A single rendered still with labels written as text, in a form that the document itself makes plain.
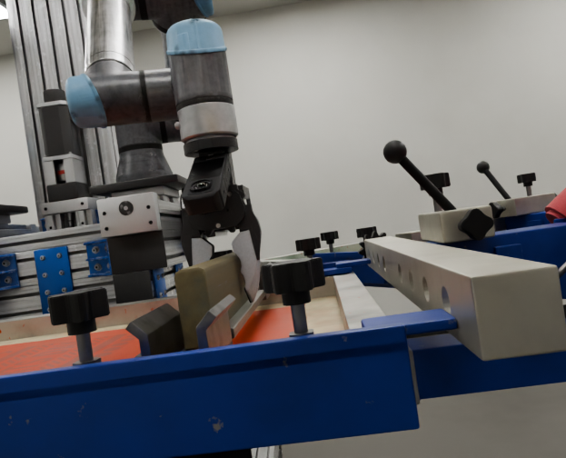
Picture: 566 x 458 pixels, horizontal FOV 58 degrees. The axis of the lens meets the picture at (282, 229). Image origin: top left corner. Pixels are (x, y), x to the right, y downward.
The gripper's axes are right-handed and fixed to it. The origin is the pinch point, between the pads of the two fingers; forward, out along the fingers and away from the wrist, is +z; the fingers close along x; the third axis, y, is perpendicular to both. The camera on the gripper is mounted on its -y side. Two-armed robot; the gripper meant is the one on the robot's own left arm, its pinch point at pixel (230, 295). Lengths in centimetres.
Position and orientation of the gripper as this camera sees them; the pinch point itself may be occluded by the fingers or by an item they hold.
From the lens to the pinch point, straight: 65.9
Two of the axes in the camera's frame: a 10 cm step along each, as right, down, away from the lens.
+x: -9.9, 1.5, 0.7
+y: 0.7, -0.1, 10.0
